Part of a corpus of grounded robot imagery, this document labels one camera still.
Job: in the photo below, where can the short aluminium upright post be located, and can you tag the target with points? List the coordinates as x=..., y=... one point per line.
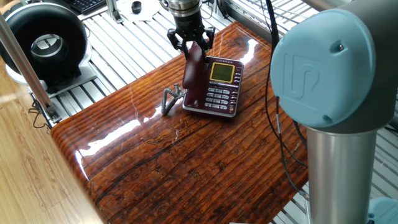
x=113, y=11

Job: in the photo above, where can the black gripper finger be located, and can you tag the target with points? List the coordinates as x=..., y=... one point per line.
x=174, y=37
x=209, y=37

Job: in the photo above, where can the aluminium frame post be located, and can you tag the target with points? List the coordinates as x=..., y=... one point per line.
x=25, y=68

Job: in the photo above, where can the maroon telephone base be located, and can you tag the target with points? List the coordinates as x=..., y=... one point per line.
x=217, y=93

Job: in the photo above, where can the small black cap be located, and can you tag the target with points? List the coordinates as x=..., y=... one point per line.
x=136, y=7

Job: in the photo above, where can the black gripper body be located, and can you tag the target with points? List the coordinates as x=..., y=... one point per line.
x=188, y=26

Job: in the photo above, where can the white paper sheet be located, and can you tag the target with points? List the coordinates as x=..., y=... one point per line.
x=152, y=9

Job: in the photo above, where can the maroon telephone handset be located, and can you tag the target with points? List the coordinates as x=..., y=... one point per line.
x=194, y=71

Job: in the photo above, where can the grey aluminium frame rail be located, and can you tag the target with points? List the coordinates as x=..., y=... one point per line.
x=245, y=23

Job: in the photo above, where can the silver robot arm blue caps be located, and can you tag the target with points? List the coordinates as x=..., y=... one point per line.
x=323, y=68

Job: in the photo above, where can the black keyboard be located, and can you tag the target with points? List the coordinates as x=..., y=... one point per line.
x=85, y=4

